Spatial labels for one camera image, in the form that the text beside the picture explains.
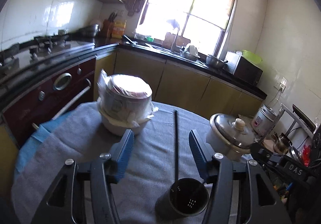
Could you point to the microwave oven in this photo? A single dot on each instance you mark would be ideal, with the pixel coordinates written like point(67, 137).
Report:
point(243, 69)

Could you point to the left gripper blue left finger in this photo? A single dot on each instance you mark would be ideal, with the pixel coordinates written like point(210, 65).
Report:
point(109, 169)

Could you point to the aluminium pot with lid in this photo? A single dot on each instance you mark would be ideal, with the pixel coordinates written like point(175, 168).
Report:
point(230, 136)

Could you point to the white bowl with wrapped container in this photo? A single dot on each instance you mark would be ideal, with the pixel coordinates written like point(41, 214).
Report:
point(125, 103)

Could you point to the steel bowl on counter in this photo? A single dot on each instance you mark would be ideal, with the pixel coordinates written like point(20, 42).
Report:
point(214, 62)

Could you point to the yellow oil bottle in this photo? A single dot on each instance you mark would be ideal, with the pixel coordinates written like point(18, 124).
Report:
point(118, 29)

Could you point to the red plastic bag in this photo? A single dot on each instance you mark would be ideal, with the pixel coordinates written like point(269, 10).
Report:
point(305, 155)

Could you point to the black utensil holder cup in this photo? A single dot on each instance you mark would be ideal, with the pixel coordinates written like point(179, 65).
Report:
point(186, 197)

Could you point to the window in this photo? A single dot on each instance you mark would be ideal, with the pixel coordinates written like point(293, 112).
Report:
point(203, 22)

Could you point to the knife block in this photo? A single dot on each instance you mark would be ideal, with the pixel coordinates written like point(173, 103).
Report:
point(108, 25)

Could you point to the metal shelf rack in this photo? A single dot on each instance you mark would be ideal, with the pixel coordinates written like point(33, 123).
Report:
point(296, 126)

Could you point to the blue under cloth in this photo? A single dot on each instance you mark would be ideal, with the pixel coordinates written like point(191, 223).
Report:
point(29, 148)

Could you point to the gas stove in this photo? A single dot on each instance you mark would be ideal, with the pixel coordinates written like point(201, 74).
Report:
point(21, 55)

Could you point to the grey tablecloth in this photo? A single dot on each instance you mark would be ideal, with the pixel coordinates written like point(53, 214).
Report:
point(83, 137)

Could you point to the dark red oven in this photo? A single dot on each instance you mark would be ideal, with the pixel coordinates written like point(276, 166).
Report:
point(65, 89)

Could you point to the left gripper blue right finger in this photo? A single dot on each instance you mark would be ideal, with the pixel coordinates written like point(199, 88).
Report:
point(216, 169)

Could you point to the green plastic basin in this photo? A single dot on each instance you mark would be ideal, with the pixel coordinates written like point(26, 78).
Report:
point(253, 58)

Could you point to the black chopstick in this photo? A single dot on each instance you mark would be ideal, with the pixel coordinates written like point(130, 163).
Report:
point(176, 124)

